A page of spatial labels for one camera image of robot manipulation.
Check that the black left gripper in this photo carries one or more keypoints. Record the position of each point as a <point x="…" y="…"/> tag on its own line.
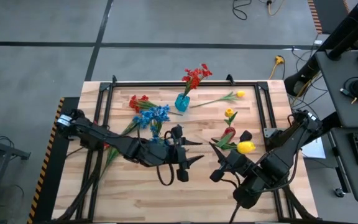
<point x="176" y="155"/>

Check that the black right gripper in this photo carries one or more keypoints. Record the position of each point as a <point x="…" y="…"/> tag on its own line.
<point x="238" y="163"/>

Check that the red ribbed glass vase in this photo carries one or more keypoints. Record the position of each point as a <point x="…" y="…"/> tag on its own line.
<point x="230" y="132"/>

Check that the yellow artificial tulip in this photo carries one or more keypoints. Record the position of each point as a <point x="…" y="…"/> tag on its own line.
<point x="246" y="147"/>
<point x="229" y="112"/>
<point x="241" y="93"/>

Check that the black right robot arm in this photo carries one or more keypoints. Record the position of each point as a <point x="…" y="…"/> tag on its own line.
<point x="284" y="155"/>

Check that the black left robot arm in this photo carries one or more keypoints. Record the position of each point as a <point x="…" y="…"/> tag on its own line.
<point x="110" y="140"/>

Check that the clear faceted glass vase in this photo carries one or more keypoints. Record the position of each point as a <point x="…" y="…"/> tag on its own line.
<point x="162" y="138"/>

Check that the teal glass vase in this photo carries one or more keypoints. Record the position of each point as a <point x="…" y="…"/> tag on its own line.
<point x="182" y="104"/>

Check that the grey metal mounting plate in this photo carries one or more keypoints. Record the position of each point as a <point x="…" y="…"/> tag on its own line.
<point x="269" y="133"/>

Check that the white paper sheet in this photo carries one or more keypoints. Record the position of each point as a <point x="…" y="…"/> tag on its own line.
<point x="315" y="152"/>

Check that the black desk leg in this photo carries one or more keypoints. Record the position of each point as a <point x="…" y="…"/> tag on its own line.
<point x="328" y="124"/>

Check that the black caster wheel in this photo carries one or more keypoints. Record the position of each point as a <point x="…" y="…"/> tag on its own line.
<point x="339" y="193"/>

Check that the black hazard-striped floor mat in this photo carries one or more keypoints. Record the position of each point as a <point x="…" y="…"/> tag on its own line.
<point x="57" y="168"/>

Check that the white power adapter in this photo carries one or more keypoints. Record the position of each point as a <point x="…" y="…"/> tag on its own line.
<point x="318" y="42"/>

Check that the black tower fan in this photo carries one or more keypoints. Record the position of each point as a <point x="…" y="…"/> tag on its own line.
<point x="337" y="35"/>

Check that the orange black striped strip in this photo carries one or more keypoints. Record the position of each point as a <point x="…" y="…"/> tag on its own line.
<point x="315" y="17"/>

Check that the grey metal side table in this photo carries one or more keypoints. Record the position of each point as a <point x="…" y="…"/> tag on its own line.
<point x="2" y="147"/>

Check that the black aluminium table frame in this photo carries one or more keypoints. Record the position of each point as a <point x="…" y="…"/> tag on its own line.
<point x="135" y="84"/>

